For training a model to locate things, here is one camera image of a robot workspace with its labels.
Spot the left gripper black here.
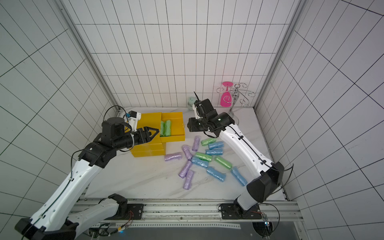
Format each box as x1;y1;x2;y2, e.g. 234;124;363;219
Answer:
114;126;160;150

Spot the green bag roll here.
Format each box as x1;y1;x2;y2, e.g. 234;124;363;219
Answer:
215;156;233;170
195;152;213;162
201;138;217;146
160;121;165;137
164;120;172;137

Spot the green bag roll top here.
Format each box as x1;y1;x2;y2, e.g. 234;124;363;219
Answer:
201;138;217;146

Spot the yellow top drawer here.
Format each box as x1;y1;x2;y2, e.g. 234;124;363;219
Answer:
160;112;186;143

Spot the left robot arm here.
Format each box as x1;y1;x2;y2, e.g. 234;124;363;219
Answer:
15;112;160;240

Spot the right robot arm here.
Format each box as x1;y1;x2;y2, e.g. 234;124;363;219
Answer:
187;99;285;216

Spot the yellow drawer cabinet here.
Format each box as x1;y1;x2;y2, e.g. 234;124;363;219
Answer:
125;112;166;158

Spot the mint green jar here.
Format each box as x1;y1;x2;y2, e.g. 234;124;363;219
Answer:
187;97;197;111

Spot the pink plastic wine glass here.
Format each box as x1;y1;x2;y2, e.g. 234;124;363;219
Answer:
221;82;234;108

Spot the blue bag roll top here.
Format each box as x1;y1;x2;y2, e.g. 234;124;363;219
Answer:
208;141;225;150

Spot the blue bag roll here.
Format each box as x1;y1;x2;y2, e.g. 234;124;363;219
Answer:
191;157;209;169
208;141;225;150
207;167;226;182
206;149;224;156
231;167;248;187

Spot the purple bag roll left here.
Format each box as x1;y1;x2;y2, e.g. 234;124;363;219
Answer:
164;152;183;162

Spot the purple bag roll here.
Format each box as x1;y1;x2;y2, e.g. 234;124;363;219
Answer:
192;136;201;152
182;145;193;160
179;160;193;179
164;152;183;162
183;170;195;190

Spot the purple bag roll top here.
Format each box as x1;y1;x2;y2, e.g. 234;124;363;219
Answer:
192;136;201;152

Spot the purple bag roll upper middle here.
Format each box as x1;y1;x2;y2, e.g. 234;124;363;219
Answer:
182;145;193;160

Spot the chrome glass rack stand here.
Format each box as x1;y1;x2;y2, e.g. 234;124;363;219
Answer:
217;82;256;125

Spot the blue bag roll centre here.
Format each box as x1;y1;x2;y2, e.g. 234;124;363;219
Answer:
191;157;209;169

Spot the purple bag roll lower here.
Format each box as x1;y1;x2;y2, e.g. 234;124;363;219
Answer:
179;160;193;179

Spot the purple bag roll bottom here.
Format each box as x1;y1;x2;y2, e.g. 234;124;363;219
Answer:
183;170;195;190

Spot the blue bag roll lower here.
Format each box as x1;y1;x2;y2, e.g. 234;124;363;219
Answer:
207;167;226;182

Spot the blue bag roll far right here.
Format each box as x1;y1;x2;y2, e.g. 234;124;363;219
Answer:
231;167;248;187

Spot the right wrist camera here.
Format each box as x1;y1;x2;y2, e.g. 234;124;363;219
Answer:
193;100;204;120

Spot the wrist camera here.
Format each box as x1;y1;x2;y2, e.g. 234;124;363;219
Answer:
193;100;204;120
126;111;141;132

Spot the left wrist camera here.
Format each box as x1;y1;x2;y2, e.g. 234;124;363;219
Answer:
126;111;141;132

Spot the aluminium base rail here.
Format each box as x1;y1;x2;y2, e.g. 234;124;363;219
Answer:
89;199;306;233

